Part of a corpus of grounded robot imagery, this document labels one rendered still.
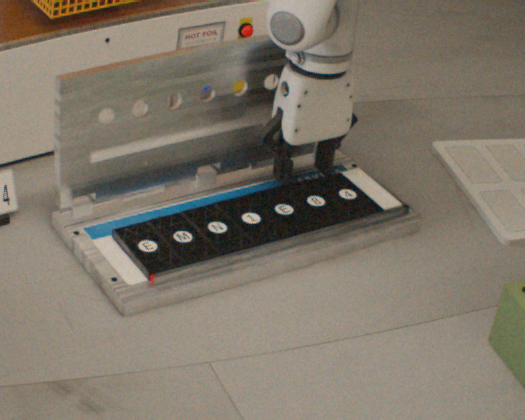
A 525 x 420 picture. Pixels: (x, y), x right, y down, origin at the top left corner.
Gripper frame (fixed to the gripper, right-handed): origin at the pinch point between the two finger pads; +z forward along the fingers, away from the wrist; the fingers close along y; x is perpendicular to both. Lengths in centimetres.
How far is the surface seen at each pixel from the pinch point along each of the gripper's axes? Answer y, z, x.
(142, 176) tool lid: -22.1, -1.4, 3.9
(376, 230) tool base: 1.9, 2.0, -14.1
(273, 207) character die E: -8.3, 1.0, -5.5
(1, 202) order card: -40.3, 1.7, 10.6
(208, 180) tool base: -12.0, 1.6, 4.0
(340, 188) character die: 2.7, 1.2, -4.9
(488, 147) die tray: 35.3, 3.3, -1.5
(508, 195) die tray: 28.3, 3.2, -13.8
